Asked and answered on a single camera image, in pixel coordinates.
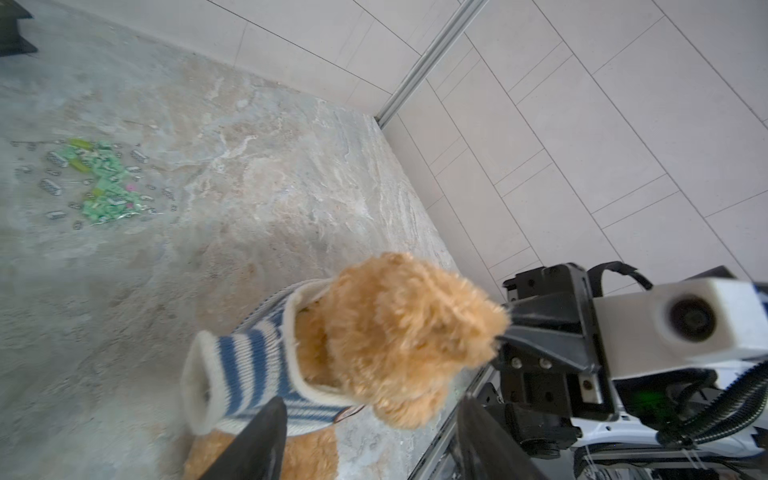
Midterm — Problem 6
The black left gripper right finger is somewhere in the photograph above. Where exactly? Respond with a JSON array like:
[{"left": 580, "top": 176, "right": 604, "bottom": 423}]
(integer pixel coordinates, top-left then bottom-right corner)
[{"left": 456, "top": 395, "right": 547, "bottom": 480}]

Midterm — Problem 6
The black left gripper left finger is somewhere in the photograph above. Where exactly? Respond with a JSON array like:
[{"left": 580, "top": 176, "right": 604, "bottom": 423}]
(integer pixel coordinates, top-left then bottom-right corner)
[{"left": 200, "top": 397, "right": 287, "bottom": 480}]

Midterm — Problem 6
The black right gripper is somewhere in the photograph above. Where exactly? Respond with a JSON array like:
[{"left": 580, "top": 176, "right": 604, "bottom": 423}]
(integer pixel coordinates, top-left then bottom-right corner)
[{"left": 492, "top": 263, "right": 618, "bottom": 420}]

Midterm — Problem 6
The blue white striped sweater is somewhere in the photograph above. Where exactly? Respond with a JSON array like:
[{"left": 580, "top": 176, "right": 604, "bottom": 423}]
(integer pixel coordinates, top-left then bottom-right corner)
[{"left": 180, "top": 279, "right": 364, "bottom": 436}]

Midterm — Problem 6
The brown teddy bear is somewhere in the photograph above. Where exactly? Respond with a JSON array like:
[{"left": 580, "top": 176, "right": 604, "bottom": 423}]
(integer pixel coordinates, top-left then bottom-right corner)
[{"left": 184, "top": 252, "right": 510, "bottom": 479}]

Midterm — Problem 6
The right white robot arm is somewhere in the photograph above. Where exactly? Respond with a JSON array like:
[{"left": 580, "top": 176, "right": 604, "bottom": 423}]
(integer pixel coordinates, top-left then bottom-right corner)
[{"left": 480, "top": 261, "right": 767, "bottom": 479}]

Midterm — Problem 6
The green brick pattern plastic bag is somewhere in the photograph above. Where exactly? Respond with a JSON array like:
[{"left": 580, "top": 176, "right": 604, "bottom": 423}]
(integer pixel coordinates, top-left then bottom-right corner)
[{"left": 1, "top": 137, "right": 182, "bottom": 235}]

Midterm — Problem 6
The folded black chess board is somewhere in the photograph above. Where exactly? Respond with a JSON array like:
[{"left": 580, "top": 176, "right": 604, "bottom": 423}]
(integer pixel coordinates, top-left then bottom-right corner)
[{"left": 0, "top": 0, "right": 38, "bottom": 57}]

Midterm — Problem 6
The aluminium mounting rail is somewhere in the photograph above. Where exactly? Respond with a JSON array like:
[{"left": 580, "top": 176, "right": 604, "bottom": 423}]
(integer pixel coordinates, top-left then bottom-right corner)
[{"left": 408, "top": 366, "right": 498, "bottom": 480}]

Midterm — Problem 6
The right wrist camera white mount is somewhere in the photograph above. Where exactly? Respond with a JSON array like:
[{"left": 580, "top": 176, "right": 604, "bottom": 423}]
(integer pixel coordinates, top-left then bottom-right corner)
[{"left": 593, "top": 278, "right": 767, "bottom": 380}]

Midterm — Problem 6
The black corrugated cable conduit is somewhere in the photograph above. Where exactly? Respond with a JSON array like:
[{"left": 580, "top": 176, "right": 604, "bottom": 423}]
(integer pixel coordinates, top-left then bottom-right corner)
[{"left": 656, "top": 359, "right": 768, "bottom": 448}]

